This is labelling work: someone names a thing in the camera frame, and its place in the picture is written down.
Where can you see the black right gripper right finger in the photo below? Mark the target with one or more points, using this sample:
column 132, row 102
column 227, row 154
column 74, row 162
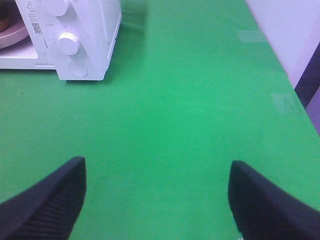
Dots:
column 263, row 211

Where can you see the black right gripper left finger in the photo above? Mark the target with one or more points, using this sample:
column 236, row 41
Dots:
column 49, row 209

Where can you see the round microwave door button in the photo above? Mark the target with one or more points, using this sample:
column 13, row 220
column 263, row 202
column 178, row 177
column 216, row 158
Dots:
column 79, row 69

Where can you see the pink round plate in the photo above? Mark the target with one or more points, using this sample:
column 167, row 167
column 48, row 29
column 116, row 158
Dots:
column 15, row 33

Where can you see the burger with lettuce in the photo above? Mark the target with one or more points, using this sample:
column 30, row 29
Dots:
column 4, row 17

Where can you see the lower white microwave knob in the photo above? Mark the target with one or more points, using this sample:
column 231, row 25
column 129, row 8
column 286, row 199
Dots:
column 68, row 43

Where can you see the white microwave knob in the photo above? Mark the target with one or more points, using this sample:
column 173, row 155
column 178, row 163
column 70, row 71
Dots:
column 57, row 7
column 68, row 43

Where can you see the white microwave oven body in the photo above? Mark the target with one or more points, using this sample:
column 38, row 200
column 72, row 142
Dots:
column 95, row 22

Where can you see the upper white microwave knob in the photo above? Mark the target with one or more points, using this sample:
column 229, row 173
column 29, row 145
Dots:
column 57, row 7

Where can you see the dark post at table edge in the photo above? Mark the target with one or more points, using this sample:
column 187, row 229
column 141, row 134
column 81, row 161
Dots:
column 309, row 82

